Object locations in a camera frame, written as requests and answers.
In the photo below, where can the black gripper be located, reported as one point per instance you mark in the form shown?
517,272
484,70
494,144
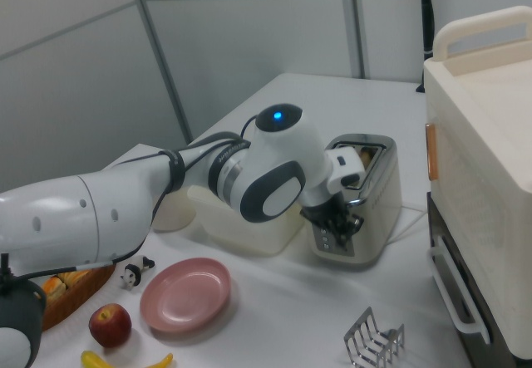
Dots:
322,212

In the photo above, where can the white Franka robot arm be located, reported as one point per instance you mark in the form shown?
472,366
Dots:
270,164

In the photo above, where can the cream and chrome toaster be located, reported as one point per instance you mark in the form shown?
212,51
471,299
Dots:
374,218

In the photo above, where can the white plastic storage container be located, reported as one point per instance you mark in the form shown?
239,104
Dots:
249,235

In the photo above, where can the metal toast rack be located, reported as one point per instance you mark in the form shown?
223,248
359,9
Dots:
370,343

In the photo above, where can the cream plastic cabinet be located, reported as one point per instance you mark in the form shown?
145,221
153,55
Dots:
490,156

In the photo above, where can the pink plate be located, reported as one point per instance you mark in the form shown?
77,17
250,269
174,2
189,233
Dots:
187,297

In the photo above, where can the dark brown drawer box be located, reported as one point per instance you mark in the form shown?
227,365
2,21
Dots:
498,322

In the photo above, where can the panda figurine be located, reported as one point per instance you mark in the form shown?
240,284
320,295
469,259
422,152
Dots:
135,274

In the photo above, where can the black tripod pole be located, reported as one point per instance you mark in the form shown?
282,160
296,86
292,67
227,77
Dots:
426,11

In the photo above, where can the yellow banana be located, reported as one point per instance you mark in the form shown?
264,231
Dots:
137,362

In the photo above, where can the red apple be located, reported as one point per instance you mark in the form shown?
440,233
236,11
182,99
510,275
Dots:
110,325

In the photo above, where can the brown wicker basket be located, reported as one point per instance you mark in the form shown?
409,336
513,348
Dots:
79,297

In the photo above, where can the bread rolls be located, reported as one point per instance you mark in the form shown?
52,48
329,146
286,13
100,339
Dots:
62,283

